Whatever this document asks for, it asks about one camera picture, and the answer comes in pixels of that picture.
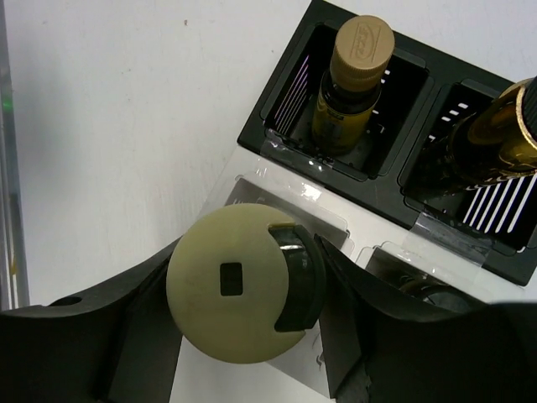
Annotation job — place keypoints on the white bottle yellow cap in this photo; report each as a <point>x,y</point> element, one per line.
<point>245,283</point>

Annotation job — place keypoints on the yellow bottle gold cap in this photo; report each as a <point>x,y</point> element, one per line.
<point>351,86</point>

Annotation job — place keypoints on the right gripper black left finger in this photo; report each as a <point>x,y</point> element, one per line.
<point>113,342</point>

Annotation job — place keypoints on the black two-slot organizer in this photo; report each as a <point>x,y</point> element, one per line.
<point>425,93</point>

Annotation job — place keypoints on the white two-slot organizer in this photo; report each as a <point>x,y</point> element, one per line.
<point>435,262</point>

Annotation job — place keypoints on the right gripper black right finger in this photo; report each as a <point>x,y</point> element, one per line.
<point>382,345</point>

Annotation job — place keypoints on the amber bottle orange cap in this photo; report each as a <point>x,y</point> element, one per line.
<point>490,146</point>

